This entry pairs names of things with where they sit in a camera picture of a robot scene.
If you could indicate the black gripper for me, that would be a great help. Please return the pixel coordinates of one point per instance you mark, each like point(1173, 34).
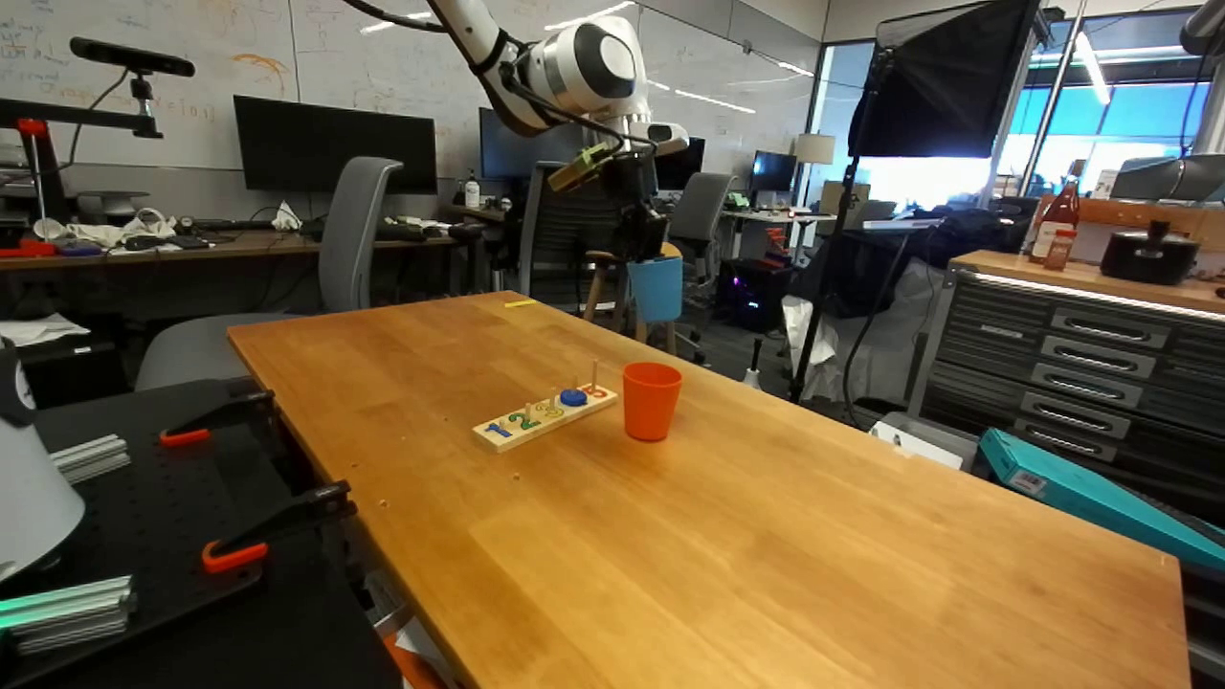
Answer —
point(633, 192)

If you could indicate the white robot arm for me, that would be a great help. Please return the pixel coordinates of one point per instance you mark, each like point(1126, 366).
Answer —
point(559, 65)

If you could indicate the orange plastic cup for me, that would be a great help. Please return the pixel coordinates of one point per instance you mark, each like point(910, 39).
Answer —
point(653, 403)

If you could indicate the grey mesh office chair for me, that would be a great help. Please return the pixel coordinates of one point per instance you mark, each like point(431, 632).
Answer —
point(693, 225)

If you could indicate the dark grey office chair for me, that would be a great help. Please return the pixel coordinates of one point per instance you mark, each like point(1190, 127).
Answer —
point(558, 230)

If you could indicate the small black monitor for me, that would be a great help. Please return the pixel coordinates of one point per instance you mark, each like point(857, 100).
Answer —
point(771, 170)

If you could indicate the white table lamp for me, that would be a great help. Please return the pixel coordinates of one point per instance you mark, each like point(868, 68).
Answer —
point(810, 155)

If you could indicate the wooden number puzzle board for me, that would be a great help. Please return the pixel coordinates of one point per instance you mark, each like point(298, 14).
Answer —
point(545, 417)

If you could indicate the wide black computer monitor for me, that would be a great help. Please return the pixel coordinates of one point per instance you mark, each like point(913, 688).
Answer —
point(334, 145)

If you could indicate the black softbox studio light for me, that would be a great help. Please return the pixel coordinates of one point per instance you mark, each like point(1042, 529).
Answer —
point(942, 84)

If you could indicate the light grey office chair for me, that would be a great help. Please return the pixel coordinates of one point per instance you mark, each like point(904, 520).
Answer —
point(272, 292)

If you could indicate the red bottle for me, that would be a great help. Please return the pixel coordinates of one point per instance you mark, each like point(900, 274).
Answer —
point(1053, 230)

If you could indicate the wooden office desk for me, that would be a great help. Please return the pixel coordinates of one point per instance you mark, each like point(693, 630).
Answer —
point(215, 253)

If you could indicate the grey drawer cabinet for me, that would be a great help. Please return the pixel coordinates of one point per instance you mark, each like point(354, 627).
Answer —
point(1085, 371)

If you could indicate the black pot with lid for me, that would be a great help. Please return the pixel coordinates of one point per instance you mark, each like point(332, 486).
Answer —
point(1151, 253)

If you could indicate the teal plastic case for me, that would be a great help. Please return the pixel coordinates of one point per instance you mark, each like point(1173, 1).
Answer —
point(1095, 500)

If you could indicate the black side table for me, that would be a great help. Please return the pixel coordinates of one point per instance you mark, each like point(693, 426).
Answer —
point(165, 562)

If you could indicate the aluminium extrusion stack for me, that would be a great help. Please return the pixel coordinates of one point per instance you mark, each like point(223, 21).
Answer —
point(90, 458)
point(63, 614)

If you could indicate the white lamp shade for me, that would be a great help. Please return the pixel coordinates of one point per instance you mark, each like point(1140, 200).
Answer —
point(26, 500)

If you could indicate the black camera on stand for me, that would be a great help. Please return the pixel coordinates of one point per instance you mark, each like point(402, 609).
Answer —
point(127, 65)

